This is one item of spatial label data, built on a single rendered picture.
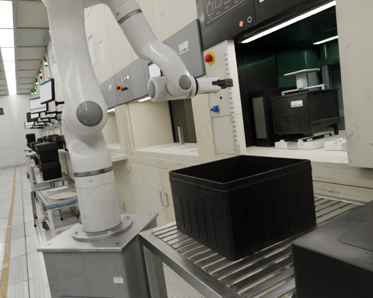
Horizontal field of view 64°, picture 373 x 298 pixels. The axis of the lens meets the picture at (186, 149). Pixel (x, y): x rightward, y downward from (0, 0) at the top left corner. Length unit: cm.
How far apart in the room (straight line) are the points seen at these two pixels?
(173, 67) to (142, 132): 188
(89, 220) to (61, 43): 52
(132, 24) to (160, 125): 193
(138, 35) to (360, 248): 84
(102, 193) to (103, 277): 24
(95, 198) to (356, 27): 87
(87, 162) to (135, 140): 188
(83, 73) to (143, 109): 192
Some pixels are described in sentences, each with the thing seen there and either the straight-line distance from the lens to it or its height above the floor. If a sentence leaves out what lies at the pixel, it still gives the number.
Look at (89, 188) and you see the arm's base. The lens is 94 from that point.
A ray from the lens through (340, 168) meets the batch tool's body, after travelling 109.
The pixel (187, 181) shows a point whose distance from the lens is 76.
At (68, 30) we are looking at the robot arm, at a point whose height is 137.
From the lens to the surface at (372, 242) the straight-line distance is 53.
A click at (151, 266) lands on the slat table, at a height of 66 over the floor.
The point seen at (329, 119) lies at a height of 99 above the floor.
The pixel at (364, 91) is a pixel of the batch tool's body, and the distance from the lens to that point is 95.
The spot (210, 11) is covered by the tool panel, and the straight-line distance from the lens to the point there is 155.
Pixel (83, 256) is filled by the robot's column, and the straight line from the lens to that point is 94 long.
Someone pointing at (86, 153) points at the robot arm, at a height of 101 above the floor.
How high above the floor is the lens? 108
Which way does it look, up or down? 6 degrees down
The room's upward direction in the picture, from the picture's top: 8 degrees counter-clockwise
